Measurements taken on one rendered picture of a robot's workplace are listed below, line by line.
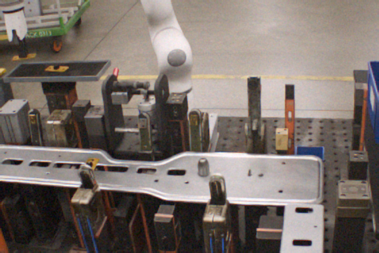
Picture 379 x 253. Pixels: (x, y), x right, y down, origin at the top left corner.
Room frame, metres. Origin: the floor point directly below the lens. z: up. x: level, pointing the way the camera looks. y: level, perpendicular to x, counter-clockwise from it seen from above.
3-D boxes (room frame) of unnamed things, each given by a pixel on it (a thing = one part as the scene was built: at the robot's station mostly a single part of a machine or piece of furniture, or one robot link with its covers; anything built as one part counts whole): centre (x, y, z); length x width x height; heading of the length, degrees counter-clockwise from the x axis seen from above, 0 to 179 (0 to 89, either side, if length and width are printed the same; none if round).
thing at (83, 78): (1.67, 0.45, 1.16); 0.37 x 0.14 x 0.02; 76
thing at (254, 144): (1.33, -0.18, 0.88); 0.07 x 0.06 x 0.35; 166
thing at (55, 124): (1.48, 0.43, 0.89); 0.13 x 0.11 x 0.38; 166
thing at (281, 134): (1.27, -0.25, 0.88); 0.04 x 0.04 x 0.36; 76
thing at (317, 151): (1.56, -0.41, 0.74); 0.11 x 0.10 x 0.09; 76
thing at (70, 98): (1.67, 0.45, 0.92); 0.10 x 0.08 x 0.45; 76
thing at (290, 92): (1.30, -0.28, 0.95); 0.03 x 0.01 x 0.50; 76
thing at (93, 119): (1.49, 0.29, 0.89); 0.13 x 0.11 x 0.38; 166
